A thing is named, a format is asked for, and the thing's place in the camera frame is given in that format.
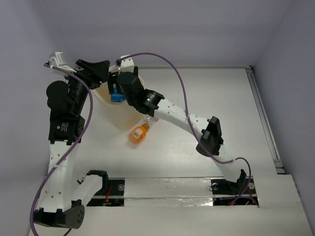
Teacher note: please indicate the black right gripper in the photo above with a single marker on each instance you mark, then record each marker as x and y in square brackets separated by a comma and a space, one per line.
[112, 78]

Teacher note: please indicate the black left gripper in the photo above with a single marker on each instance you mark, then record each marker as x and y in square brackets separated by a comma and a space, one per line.
[86, 76]

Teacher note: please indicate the tall blue-cap water bottle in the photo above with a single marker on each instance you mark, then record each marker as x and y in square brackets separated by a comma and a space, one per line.
[117, 97]

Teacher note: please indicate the small red-cap clear bottle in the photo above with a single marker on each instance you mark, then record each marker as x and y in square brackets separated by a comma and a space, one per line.
[149, 119]

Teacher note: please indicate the orange juice bottle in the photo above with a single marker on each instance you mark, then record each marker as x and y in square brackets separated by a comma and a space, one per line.
[138, 133]

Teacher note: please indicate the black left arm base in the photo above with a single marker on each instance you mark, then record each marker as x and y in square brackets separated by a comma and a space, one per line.
[113, 196]

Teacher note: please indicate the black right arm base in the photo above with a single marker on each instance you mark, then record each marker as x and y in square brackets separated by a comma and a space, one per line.
[223, 196]

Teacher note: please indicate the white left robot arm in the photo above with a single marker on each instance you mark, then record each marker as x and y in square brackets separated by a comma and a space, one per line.
[61, 206]

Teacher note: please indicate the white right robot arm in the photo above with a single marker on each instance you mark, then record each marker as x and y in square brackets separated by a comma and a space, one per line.
[207, 131]

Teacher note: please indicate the cream plastic bin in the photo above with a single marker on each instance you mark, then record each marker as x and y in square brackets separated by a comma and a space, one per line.
[121, 115]

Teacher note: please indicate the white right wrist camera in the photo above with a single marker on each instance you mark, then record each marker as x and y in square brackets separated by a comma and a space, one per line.
[125, 64]

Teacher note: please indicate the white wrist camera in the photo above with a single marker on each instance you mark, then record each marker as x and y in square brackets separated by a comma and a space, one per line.
[125, 64]
[56, 59]

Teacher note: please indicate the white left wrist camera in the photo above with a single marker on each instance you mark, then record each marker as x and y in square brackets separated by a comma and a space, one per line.
[56, 59]

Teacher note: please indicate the aluminium side rail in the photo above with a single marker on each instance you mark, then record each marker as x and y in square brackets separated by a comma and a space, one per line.
[265, 123]

